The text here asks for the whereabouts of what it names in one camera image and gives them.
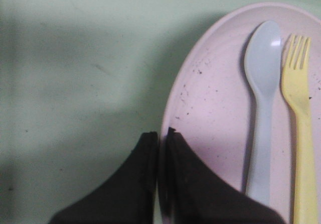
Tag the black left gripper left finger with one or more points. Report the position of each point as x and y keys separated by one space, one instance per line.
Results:
x=125 y=197

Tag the cream round plate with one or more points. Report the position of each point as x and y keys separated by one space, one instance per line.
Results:
x=213 y=106

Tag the yellow plastic fork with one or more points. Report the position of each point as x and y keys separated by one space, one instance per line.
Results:
x=295 y=90

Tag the light green plastic tray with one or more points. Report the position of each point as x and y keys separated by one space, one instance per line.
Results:
x=80 y=81

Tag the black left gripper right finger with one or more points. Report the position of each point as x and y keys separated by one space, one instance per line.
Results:
x=190 y=192

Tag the light blue plastic spoon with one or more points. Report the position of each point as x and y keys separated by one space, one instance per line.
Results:
x=262 y=62

